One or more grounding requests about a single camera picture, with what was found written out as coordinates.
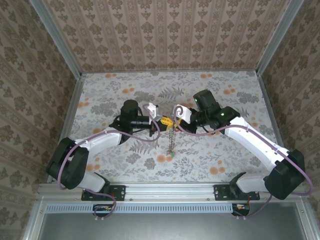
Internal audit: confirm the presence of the metal keyring disc with rings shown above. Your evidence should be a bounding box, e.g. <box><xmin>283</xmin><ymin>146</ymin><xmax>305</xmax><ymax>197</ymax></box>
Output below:
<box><xmin>166</xmin><ymin>124</ymin><xmax>177</xmax><ymax>154</ymax></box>

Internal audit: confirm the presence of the grey metal sheet panel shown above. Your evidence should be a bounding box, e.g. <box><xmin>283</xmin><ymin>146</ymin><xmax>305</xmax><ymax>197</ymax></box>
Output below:
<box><xmin>23</xmin><ymin>196</ymin><xmax>320</xmax><ymax>240</ymax></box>

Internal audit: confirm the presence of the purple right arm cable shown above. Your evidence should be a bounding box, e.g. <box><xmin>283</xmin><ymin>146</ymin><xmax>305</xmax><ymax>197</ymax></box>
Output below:
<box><xmin>174</xmin><ymin>105</ymin><xmax>315</xmax><ymax>221</ymax></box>

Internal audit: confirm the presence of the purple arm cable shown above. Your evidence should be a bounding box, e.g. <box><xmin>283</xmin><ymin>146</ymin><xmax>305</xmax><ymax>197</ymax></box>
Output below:
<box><xmin>56</xmin><ymin>103</ymin><xmax>162</xmax><ymax>222</ymax></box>
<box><xmin>174</xmin><ymin>105</ymin><xmax>315</xmax><ymax>221</ymax></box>

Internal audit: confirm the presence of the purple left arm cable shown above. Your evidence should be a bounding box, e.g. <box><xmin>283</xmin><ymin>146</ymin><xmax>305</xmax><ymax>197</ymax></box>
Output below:
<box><xmin>56</xmin><ymin>103</ymin><xmax>162</xmax><ymax>222</ymax></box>

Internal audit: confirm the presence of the aluminium table side rail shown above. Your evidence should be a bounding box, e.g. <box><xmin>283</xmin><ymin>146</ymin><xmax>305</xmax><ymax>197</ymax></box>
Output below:
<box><xmin>256</xmin><ymin>71</ymin><xmax>286</xmax><ymax>151</ymax></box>
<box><xmin>47</xmin><ymin>72</ymin><xmax>87</xmax><ymax>185</ymax></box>

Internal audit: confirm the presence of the long aluminium base rail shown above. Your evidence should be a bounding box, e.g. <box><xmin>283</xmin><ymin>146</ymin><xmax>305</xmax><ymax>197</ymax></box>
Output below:
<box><xmin>37</xmin><ymin>182</ymin><xmax>308</xmax><ymax>201</ymax></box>

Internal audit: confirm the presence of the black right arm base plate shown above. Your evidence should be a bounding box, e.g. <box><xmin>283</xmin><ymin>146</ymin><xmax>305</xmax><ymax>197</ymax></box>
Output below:
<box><xmin>213</xmin><ymin>184</ymin><xmax>261</xmax><ymax>202</ymax></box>

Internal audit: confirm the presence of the grey slotted cable duct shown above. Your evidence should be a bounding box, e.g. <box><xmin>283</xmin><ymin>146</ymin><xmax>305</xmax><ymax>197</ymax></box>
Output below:
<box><xmin>46</xmin><ymin>202</ymin><xmax>251</xmax><ymax>214</ymax></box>

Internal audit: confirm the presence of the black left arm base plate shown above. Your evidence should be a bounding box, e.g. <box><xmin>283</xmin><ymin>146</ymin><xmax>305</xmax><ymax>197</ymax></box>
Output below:
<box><xmin>81</xmin><ymin>184</ymin><xmax>126</xmax><ymax>202</ymax></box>

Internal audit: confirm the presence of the black connector box with wires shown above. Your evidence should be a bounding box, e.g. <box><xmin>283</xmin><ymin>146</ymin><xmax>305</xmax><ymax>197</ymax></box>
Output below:
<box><xmin>92</xmin><ymin>203</ymin><xmax>114</xmax><ymax>218</ymax></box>
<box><xmin>231</xmin><ymin>202</ymin><xmax>251</xmax><ymax>217</ymax></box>

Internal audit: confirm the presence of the aluminium frame post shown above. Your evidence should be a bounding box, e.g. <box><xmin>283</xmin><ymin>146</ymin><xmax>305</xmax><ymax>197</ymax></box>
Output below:
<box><xmin>29</xmin><ymin>0</ymin><xmax>83</xmax><ymax>77</ymax></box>
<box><xmin>256</xmin><ymin>0</ymin><xmax>305</xmax><ymax>76</ymax></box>

